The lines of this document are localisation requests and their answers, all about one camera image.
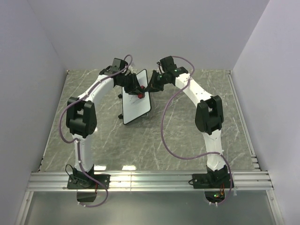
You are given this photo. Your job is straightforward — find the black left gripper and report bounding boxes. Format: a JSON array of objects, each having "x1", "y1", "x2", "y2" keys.
[{"x1": 118, "y1": 74, "x2": 145, "y2": 97}]

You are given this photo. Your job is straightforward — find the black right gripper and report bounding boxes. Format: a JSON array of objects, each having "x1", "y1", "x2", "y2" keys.
[{"x1": 144, "y1": 71, "x2": 168, "y2": 94}]

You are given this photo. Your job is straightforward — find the red and black eraser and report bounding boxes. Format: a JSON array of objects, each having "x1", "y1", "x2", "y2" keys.
[{"x1": 137, "y1": 85, "x2": 145, "y2": 99}]

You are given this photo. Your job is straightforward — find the small black-framed whiteboard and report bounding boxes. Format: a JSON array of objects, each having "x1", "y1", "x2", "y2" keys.
[{"x1": 118, "y1": 69, "x2": 151, "y2": 125}]

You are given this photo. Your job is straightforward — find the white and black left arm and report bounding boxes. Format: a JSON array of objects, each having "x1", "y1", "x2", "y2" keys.
[{"x1": 62, "y1": 58, "x2": 146, "y2": 188}]

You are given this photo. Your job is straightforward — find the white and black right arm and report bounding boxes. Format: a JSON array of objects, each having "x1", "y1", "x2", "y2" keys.
[{"x1": 146, "y1": 56, "x2": 233, "y2": 188}]

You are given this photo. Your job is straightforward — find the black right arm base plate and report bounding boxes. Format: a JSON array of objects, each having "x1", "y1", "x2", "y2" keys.
[{"x1": 188, "y1": 173, "x2": 231, "y2": 189}]

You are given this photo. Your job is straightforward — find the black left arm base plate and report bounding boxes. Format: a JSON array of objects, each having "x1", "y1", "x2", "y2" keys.
[{"x1": 67, "y1": 174, "x2": 110, "y2": 189}]

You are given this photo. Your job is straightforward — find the aluminium front rail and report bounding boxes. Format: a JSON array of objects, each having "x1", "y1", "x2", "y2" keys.
[{"x1": 26, "y1": 171, "x2": 274, "y2": 192}]

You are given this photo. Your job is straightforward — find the aluminium rail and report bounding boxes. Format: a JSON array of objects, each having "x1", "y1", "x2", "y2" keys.
[
  {"x1": 226, "y1": 70, "x2": 262, "y2": 171},
  {"x1": 26, "y1": 171, "x2": 274, "y2": 192}
]

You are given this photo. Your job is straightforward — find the aluminium right side rail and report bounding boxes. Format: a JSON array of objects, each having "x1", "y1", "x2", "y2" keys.
[{"x1": 226, "y1": 70, "x2": 262, "y2": 171}]

